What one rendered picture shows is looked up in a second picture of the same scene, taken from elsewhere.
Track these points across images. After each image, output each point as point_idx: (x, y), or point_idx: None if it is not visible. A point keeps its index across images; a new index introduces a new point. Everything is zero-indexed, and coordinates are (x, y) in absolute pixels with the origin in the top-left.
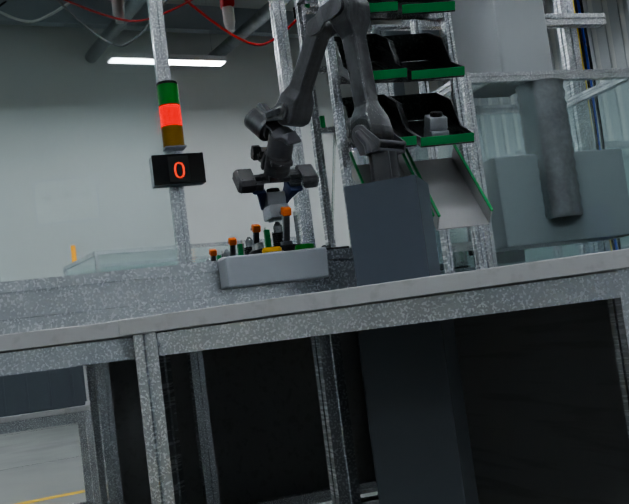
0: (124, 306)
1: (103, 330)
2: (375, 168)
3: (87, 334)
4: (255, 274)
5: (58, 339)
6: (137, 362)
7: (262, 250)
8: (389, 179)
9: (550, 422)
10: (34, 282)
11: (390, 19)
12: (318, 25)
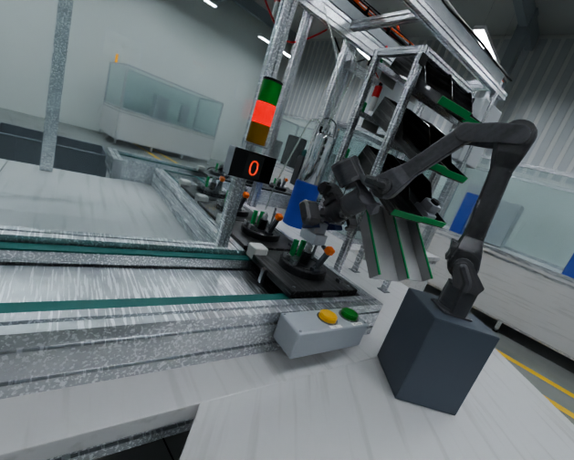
0: (178, 354)
1: (150, 423)
2: (459, 303)
3: (127, 431)
4: (314, 348)
5: (83, 444)
6: None
7: (322, 317)
8: (476, 330)
9: None
10: (68, 333)
11: (434, 110)
12: (475, 135)
